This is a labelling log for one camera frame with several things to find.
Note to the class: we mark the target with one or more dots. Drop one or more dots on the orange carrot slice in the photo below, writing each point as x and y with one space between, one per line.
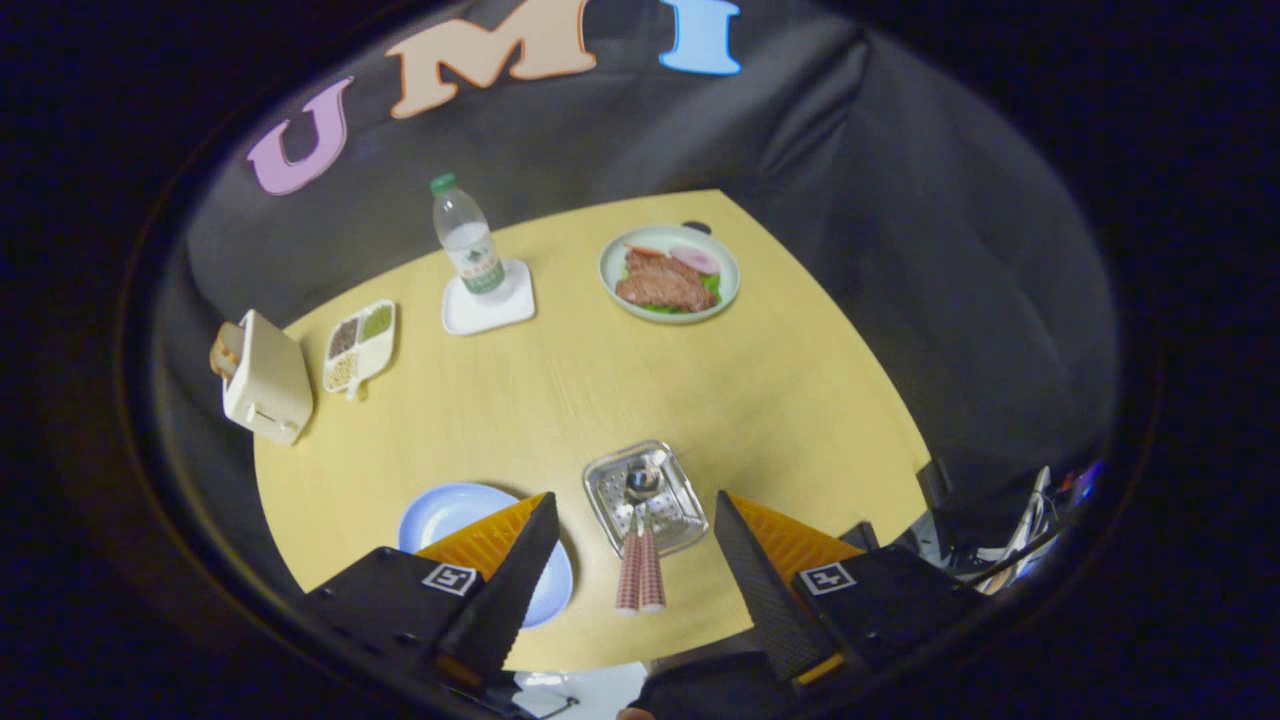
645 250

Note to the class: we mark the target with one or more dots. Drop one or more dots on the pale green food plate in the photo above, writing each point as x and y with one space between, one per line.
610 265

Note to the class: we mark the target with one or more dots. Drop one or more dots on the clear water bottle green cap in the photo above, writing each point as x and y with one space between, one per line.
470 245

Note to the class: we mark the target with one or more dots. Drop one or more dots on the blue round plate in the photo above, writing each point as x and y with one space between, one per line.
440 515

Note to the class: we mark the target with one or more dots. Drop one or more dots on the black backdrop cloth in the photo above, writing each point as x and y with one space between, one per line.
900 250

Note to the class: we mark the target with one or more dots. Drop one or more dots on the cream toaster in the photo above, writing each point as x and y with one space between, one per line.
270 390

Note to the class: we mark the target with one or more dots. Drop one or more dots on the dark cloth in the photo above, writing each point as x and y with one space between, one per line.
710 695

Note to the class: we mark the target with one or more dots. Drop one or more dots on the brown meat slice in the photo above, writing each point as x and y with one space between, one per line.
660 285

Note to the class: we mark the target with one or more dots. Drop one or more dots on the pink ham slice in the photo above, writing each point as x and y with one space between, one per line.
695 260

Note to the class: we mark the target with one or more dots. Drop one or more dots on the white divided dish with grains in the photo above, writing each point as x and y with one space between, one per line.
360 345

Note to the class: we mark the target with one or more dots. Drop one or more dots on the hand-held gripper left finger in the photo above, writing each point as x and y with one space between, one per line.
510 580

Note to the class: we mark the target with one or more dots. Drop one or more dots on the toast slice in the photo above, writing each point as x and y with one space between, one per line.
234 334
222 360

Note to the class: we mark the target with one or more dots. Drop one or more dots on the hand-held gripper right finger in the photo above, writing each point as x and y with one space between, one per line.
765 590

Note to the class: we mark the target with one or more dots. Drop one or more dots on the white square coaster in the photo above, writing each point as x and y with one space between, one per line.
500 315

